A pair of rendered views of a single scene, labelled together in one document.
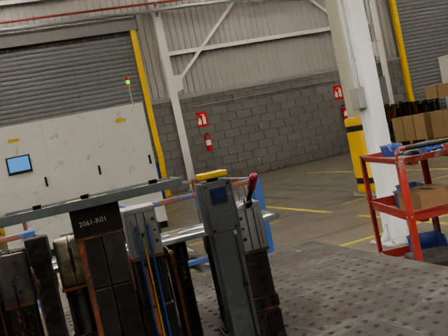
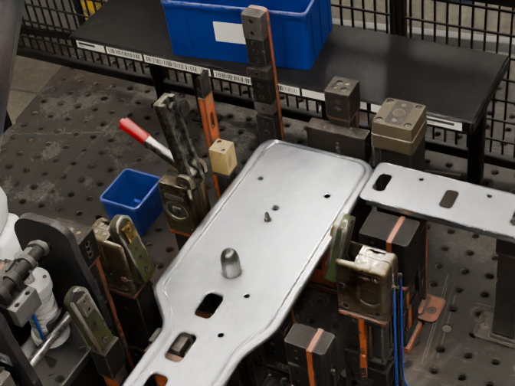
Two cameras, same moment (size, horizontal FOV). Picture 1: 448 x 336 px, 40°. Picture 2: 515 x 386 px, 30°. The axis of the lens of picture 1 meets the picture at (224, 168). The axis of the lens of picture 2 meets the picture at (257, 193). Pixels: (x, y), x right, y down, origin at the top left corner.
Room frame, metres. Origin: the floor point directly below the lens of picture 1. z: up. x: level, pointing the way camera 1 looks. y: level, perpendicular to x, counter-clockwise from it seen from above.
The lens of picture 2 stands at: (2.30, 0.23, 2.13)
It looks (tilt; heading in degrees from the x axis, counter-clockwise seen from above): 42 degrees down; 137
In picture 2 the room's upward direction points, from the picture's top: 9 degrees counter-clockwise
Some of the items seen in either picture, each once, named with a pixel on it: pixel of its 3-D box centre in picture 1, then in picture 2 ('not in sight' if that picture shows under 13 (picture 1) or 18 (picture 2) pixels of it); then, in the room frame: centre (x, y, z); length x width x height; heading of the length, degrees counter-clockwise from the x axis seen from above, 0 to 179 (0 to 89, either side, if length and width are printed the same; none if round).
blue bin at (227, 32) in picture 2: not in sight; (248, 13); (1.11, 1.40, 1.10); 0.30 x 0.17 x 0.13; 21
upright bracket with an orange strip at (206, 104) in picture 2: not in sight; (221, 182); (1.28, 1.10, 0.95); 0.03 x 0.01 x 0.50; 103
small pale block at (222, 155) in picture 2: not in sight; (234, 220); (1.31, 1.09, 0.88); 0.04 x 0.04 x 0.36; 13
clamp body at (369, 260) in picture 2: not in sight; (369, 328); (1.67, 1.03, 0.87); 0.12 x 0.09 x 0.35; 13
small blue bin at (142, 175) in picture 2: not in sight; (134, 203); (0.99, 1.10, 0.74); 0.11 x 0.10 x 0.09; 103
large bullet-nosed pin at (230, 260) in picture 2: not in sight; (231, 263); (1.48, 0.92, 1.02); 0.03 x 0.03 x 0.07
